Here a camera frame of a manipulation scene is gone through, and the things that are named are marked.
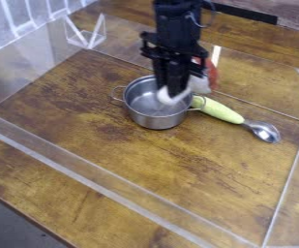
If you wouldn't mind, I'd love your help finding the clear acrylic enclosure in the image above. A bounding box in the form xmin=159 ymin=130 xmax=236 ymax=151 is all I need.
xmin=0 ymin=0 xmax=299 ymax=248

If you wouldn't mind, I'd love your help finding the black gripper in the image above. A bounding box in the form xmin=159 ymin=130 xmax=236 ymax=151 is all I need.
xmin=140 ymin=31 xmax=208 ymax=98

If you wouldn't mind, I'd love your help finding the white red plush mushroom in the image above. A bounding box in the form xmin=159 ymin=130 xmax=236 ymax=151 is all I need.
xmin=156 ymin=58 xmax=219 ymax=106

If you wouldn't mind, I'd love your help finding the silver metal pot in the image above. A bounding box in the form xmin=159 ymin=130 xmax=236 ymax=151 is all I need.
xmin=109 ymin=76 xmax=192 ymax=130

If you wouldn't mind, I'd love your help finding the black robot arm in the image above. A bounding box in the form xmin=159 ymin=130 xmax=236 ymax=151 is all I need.
xmin=140 ymin=0 xmax=208 ymax=99

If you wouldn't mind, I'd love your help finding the green handled metal spoon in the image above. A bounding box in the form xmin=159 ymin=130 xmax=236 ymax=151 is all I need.
xmin=192 ymin=95 xmax=280 ymax=143

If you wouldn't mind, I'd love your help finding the black bar in background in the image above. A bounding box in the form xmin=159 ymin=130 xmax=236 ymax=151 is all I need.
xmin=213 ymin=3 xmax=277 ymax=25

